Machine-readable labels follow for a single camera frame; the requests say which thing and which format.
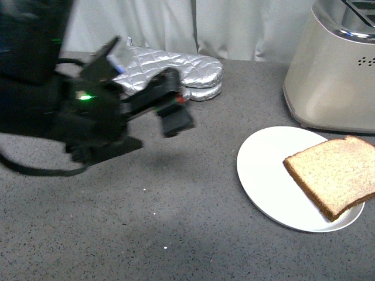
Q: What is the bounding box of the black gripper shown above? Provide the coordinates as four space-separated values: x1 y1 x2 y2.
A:
57 36 194 166

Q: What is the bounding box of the slice of brown bread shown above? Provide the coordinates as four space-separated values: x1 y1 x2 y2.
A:
283 135 374 222

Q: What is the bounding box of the cream toaster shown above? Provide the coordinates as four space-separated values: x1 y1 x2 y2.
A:
283 1 374 134

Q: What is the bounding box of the lower silver oven mitt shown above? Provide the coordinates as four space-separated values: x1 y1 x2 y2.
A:
181 83 222 102

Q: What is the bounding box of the silver oven mitt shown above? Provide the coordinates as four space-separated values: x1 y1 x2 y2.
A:
108 37 224 96
181 83 222 102

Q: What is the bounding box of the upper silver oven mitt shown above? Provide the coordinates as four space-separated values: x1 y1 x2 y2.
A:
108 37 224 96

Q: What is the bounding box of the left white curtain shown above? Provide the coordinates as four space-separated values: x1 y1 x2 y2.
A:
63 0 197 54

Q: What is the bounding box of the white curtain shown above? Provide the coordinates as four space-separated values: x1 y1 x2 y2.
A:
196 0 313 63
63 0 197 54

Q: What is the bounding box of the white round plate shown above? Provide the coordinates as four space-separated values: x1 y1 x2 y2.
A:
237 126 365 232

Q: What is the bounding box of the right white curtain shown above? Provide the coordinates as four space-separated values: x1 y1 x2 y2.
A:
196 0 313 63

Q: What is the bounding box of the black cable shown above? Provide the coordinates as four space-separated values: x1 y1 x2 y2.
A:
0 152 91 177

